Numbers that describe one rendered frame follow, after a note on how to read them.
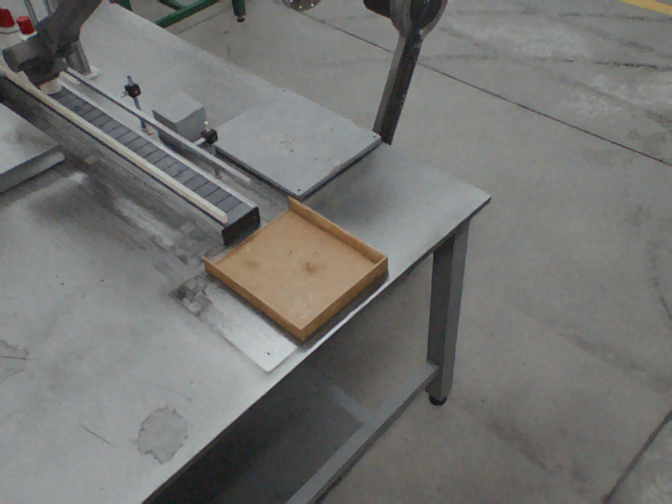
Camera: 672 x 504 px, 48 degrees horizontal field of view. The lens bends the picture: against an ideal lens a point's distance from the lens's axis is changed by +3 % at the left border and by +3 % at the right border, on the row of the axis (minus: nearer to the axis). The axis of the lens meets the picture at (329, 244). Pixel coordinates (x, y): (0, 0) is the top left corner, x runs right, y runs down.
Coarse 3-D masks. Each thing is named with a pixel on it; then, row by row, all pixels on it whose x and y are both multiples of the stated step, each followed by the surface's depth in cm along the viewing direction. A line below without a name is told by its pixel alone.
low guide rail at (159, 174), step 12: (0, 72) 206; (12, 72) 203; (24, 84) 198; (36, 96) 197; (48, 96) 194; (60, 108) 190; (72, 120) 188; (84, 120) 185; (96, 132) 182; (108, 144) 180; (120, 144) 178; (132, 156) 174; (144, 168) 173; (156, 168) 170; (168, 180) 167; (180, 192) 166; (192, 192) 163; (204, 204) 160; (216, 216) 159
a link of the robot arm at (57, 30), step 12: (72, 0) 156; (84, 0) 153; (96, 0) 154; (108, 0) 148; (120, 0) 149; (60, 12) 162; (72, 12) 159; (84, 12) 158; (48, 24) 169; (60, 24) 165; (72, 24) 163; (48, 36) 173; (60, 36) 169; (72, 36) 171; (60, 48) 173
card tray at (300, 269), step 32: (288, 224) 166; (320, 224) 164; (224, 256) 160; (256, 256) 159; (288, 256) 159; (320, 256) 158; (352, 256) 158; (384, 256) 153; (256, 288) 153; (288, 288) 152; (320, 288) 152; (352, 288) 147; (288, 320) 142; (320, 320) 144
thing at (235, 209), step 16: (32, 96) 200; (64, 96) 200; (80, 112) 194; (96, 112) 194; (80, 128) 189; (112, 128) 189; (128, 128) 188; (128, 144) 183; (144, 144) 183; (128, 160) 179; (160, 160) 178; (176, 160) 178; (176, 176) 173; (192, 176) 173; (176, 192) 169; (208, 192) 169; (224, 192) 168; (224, 208) 164; (240, 208) 164; (224, 224) 161
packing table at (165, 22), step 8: (128, 0) 350; (160, 0) 389; (168, 0) 385; (200, 0) 383; (208, 0) 384; (216, 0) 388; (232, 0) 400; (240, 0) 399; (128, 8) 352; (176, 8) 382; (184, 8) 378; (192, 8) 379; (200, 8) 383; (240, 8) 401; (168, 16) 373; (176, 16) 374; (184, 16) 378; (240, 16) 404; (160, 24) 370; (168, 24) 373
